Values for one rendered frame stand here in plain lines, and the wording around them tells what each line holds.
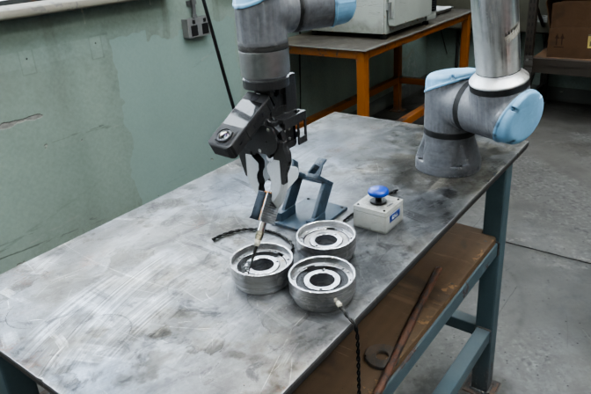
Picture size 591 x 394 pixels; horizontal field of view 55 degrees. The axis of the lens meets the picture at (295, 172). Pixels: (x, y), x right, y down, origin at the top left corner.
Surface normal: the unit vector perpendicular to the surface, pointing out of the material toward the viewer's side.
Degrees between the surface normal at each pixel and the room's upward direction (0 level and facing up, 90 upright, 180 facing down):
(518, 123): 98
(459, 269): 0
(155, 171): 90
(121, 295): 0
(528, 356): 0
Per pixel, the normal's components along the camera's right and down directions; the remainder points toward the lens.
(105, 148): 0.80, 0.18
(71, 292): -0.06, -0.92
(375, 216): -0.60, 0.34
